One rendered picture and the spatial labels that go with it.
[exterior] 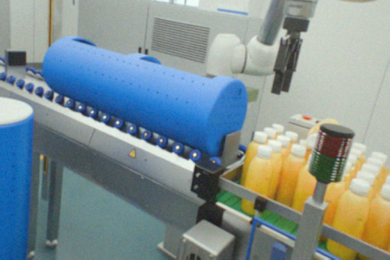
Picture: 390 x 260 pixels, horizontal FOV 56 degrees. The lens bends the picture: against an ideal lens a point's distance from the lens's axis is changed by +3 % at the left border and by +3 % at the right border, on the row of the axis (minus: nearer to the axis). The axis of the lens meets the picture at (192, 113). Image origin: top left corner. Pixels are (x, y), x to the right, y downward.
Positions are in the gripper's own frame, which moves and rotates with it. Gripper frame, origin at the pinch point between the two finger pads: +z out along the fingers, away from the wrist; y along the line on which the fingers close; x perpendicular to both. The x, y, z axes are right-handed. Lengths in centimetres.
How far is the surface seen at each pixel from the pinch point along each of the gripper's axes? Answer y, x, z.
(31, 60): -246, -523, 107
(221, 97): 10.4, -14.8, 7.1
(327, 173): 42, 27, 7
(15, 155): 51, -60, 33
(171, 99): 15.8, -30.7, 11.4
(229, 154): 4.1, -11.2, 27.6
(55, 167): -3, -115, 75
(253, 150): 10.6, -0.5, 20.7
